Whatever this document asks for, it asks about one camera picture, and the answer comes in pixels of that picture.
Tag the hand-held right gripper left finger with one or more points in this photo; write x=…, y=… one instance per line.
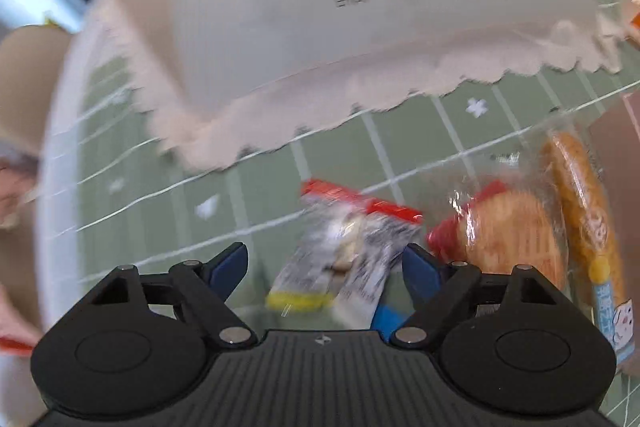
x=225, y=269

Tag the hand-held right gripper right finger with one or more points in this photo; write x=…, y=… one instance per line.
x=422, y=269

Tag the round rice cracker packet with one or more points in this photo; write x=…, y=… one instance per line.
x=510, y=232

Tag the orange bread stick packet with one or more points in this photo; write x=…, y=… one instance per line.
x=580, y=207

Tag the pink cardboard box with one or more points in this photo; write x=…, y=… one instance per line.
x=622, y=147

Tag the green checked tablecloth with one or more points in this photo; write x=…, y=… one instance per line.
x=150, y=157

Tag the pink soft object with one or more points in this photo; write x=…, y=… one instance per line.
x=10, y=187

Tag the white illustrated paper bag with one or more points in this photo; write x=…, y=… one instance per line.
x=300, y=32

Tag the beige dining chair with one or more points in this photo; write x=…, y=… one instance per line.
x=30, y=82

